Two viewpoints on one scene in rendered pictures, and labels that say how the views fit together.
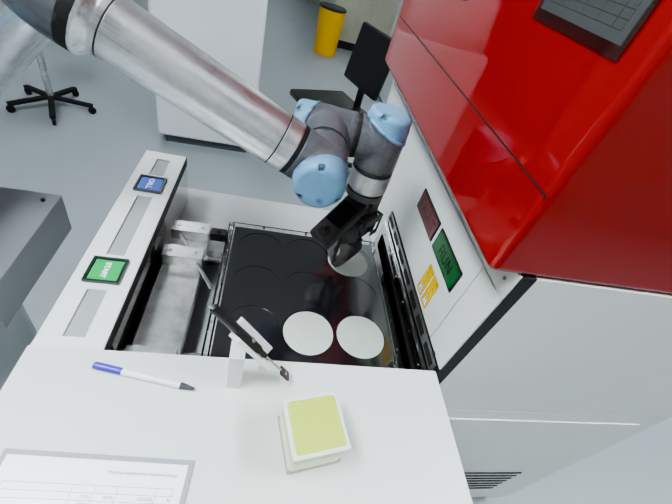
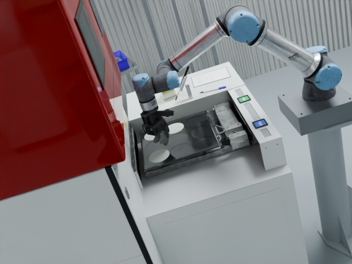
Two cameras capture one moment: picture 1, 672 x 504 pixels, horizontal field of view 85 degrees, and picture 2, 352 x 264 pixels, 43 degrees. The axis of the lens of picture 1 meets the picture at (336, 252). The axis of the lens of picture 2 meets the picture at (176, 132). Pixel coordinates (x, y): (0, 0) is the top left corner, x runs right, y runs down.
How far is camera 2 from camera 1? 2.38 m
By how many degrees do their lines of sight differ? 107
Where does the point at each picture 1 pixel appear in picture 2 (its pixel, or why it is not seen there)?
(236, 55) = not seen: outside the picture
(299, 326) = (177, 128)
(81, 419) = (221, 83)
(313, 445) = not seen: hidden behind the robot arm
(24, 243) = (286, 104)
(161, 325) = (226, 115)
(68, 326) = (241, 90)
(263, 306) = (193, 127)
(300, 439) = not seen: hidden behind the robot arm
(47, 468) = (220, 77)
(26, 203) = (305, 111)
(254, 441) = (181, 94)
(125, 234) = (250, 109)
